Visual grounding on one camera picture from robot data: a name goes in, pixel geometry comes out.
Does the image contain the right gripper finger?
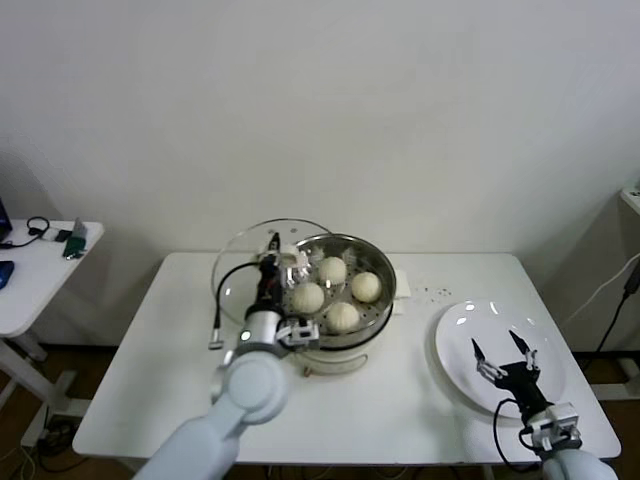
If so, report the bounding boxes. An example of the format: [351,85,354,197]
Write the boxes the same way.
[508,329,540,374]
[469,338,504,384]

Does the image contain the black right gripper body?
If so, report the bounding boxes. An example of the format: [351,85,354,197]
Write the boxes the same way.
[499,363,554,416]

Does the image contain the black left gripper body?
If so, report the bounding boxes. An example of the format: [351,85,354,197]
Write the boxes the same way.
[253,261,286,314]

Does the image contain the white steamed baozi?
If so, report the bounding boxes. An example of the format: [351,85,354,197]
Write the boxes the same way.
[318,256,348,285]
[325,301,361,333]
[291,282,325,314]
[351,271,383,303]

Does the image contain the glass lid with white handle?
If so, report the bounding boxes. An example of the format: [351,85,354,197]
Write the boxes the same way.
[211,217,335,331]

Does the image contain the perforated steel steamer basket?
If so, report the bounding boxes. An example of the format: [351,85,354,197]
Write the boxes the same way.
[279,233,412,351]

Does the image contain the white round plate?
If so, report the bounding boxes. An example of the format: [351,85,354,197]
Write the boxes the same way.
[433,299,565,419]

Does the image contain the scattered brown crumbs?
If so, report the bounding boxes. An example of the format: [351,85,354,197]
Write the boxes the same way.
[413,284,454,304]

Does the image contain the white electric cooker base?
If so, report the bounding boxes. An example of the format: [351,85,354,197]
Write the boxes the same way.
[287,299,406,377]

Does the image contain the green grey hand tool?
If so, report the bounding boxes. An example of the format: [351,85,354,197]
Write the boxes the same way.
[62,217,89,260]

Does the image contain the white side table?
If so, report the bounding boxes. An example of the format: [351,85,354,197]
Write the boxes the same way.
[0,219,105,451]

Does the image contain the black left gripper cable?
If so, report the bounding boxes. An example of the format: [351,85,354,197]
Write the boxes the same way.
[207,262,264,351]

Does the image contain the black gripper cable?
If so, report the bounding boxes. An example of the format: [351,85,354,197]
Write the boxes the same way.
[493,397,546,474]
[207,262,264,351]

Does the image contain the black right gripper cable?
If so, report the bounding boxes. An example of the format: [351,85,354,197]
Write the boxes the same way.
[493,397,546,474]

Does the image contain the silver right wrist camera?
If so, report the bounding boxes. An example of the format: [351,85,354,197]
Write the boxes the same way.
[529,402,582,451]

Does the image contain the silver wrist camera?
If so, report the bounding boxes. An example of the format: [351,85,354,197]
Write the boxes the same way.
[277,317,321,351]
[529,402,582,451]

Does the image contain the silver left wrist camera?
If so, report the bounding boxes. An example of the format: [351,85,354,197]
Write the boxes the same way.
[277,317,321,351]

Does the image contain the black adapter cable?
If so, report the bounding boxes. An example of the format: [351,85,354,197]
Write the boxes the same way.
[594,292,629,354]

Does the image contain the white wall cable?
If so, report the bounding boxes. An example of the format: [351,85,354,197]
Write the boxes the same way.
[562,252,640,329]

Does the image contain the black coiled cable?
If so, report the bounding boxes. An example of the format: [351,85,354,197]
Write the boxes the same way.
[0,216,51,249]

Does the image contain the power strip with cables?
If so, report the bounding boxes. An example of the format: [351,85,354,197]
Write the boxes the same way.
[29,417,81,456]

